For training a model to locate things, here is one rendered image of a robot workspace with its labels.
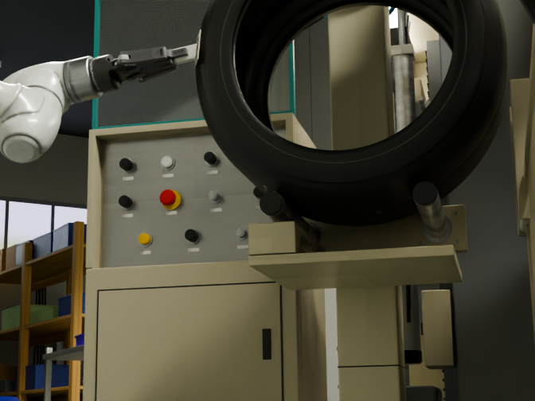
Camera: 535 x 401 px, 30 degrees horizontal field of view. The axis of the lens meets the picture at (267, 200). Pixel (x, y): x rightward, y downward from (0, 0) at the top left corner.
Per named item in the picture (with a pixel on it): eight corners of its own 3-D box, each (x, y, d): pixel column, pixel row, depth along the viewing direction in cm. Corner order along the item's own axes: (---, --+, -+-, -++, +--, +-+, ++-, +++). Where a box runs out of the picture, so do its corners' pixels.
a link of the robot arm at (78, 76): (79, 69, 215) (104, 63, 214) (83, 108, 213) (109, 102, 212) (60, 54, 207) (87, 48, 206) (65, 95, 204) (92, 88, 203)
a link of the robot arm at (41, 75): (86, 91, 217) (75, 122, 207) (20, 107, 220) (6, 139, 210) (67, 48, 211) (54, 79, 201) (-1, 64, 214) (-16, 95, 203)
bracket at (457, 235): (283, 262, 219) (282, 218, 221) (468, 252, 210) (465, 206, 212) (279, 259, 216) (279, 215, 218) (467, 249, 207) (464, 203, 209)
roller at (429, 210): (426, 219, 211) (447, 216, 210) (427, 240, 210) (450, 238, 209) (410, 181, 178) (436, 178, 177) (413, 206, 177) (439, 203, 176)
